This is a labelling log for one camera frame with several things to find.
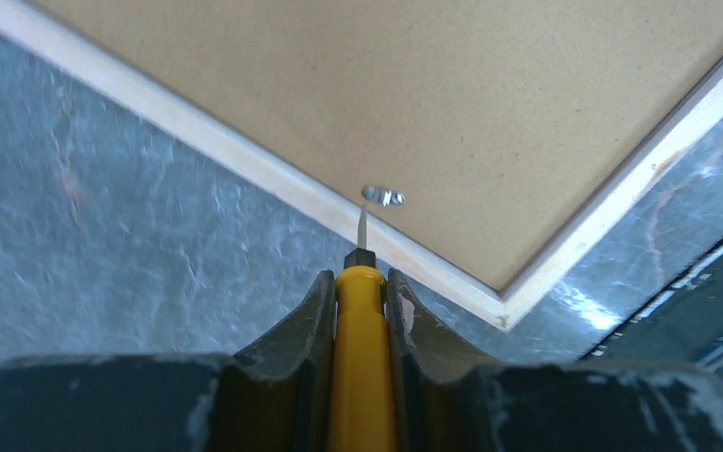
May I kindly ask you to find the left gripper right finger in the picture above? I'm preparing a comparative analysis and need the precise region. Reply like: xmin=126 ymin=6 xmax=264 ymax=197
xmin=386 ymin=268 xmax=502 ymax=451

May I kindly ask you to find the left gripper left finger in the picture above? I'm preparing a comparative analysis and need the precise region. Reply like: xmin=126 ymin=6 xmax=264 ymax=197
xmin=224 ymin=270 xmax=335 ymax=451

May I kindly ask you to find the orange handled screwdriver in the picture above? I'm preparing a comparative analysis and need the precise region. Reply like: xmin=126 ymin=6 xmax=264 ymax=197
xmin=328 ymin=208 xmax=397 ymax=451

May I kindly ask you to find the white photo frame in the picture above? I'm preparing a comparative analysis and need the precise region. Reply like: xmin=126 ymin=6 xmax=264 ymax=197
xmin=0 ymin=1 xmax=723 ymax=331

